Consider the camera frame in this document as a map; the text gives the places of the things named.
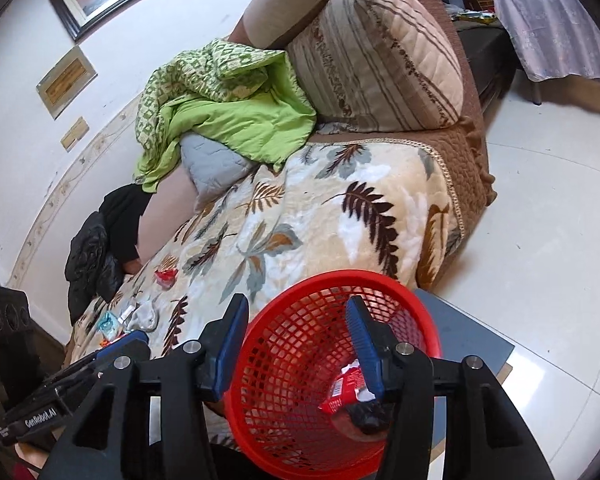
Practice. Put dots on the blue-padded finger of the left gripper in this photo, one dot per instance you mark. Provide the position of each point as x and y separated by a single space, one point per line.
119 344

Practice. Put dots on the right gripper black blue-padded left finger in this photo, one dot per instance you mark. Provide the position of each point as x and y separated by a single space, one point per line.
144 418

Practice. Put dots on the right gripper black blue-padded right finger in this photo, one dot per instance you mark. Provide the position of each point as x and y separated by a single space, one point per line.
485 436

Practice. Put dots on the white plastic bag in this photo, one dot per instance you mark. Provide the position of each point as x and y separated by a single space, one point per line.
145 318

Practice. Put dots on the teal snack packet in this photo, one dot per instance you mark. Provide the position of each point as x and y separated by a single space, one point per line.
109 326

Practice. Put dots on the red snack wrapper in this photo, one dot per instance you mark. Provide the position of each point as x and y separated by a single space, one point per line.
166 278

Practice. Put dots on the red mesh plastic basket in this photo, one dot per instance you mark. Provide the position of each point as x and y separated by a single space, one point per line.
293 351

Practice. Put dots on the black plastic bag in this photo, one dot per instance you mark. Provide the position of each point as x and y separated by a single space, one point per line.
369 417

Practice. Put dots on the black puffer jacket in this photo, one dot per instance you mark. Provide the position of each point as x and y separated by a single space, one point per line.
91 269

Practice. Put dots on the grey floor mat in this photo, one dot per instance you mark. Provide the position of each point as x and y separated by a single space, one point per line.
462 336

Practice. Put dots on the black sweater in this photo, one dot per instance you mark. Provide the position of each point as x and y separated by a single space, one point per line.
121 210

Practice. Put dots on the grey quilted pillow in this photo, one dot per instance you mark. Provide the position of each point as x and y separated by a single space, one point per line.
213 167

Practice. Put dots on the leaf-patterned plush blanket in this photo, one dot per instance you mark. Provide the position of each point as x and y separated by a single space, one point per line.
384 205

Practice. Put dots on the green quilted blanket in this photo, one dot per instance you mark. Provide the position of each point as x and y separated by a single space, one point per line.
245 98

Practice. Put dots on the brown sofa bed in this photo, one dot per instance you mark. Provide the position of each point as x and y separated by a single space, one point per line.
320 135

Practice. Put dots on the striped beige sofa cushion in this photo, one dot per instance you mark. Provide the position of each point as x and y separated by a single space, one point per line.
378 66

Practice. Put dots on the lilac tablecloth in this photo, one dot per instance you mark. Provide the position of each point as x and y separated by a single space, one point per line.
552 38

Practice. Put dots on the small beige wall plate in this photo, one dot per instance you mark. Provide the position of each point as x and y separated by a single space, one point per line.
75 134

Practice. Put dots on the gold wall plaque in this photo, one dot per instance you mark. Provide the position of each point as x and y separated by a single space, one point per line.
69 76

